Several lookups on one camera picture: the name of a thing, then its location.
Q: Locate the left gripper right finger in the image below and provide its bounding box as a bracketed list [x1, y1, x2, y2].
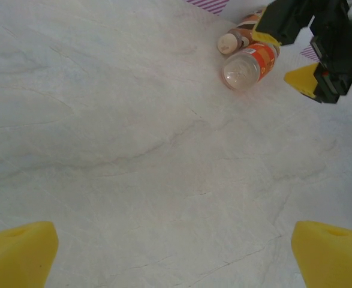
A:
[292, 220, 352, 288]

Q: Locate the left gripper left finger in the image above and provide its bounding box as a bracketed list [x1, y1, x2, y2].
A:
[0, 221, 59, 288]

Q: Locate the orange label bottle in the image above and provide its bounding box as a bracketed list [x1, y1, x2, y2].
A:
[221, 41, 281, 91]

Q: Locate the brown label bottle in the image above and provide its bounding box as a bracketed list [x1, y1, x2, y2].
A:
[217, 7, 269, 56]

